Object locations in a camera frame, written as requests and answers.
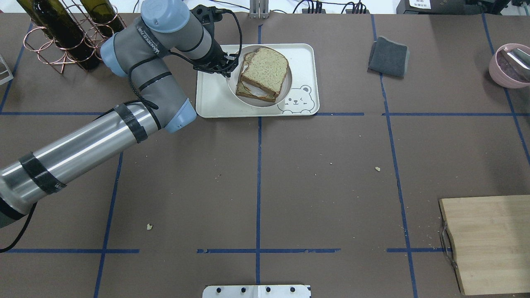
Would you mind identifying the metal scoop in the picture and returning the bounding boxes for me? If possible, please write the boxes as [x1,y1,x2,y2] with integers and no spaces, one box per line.
[500,48,530,73]

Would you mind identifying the bread slice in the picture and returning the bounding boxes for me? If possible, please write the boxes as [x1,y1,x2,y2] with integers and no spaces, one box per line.
[241,47,289,98]
[236,81,276,103]

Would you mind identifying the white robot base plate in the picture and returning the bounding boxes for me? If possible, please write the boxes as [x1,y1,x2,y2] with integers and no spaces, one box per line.
[202,284,312,298]

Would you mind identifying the fried egg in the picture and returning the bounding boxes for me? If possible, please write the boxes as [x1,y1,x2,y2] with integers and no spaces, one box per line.
[238,52,276,101]

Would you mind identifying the pink bowl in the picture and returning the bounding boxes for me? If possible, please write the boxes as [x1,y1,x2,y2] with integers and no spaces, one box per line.
[489,43,529,89]

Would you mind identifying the white wire cup rack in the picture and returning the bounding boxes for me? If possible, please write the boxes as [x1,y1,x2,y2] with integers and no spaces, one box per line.
[0,55,14,85]

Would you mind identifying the white round plate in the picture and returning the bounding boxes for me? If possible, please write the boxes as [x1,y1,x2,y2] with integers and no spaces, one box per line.
[226,45,292,108]

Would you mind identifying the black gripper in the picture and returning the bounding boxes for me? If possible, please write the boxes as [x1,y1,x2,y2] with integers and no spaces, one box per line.
[191,5,240,78]

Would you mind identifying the wooden cutting board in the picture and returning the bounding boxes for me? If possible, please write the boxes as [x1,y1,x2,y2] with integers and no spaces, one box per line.
[439,195,530,296]

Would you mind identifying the dark green wine bottle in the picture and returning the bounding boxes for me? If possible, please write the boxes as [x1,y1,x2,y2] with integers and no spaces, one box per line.
[34,0,100,70]
[16,0,54,40]
[81,0,126,48]

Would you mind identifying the grey folded cloth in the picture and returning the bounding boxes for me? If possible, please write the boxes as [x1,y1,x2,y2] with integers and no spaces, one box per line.
[368,36,410,78]

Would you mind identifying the white bear serving tray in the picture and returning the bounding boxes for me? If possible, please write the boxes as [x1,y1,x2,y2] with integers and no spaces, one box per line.
[195,43,320,118]

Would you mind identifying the copper wire bottle rack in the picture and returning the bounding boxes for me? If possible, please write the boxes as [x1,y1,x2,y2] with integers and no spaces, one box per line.
[18,0,126,74]

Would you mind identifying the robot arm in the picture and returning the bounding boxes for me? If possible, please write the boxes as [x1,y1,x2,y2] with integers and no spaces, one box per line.
[0,0,240,228]

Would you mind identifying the aluminium frame post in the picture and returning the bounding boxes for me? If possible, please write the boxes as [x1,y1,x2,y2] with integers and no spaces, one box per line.
[249,0,270,19]

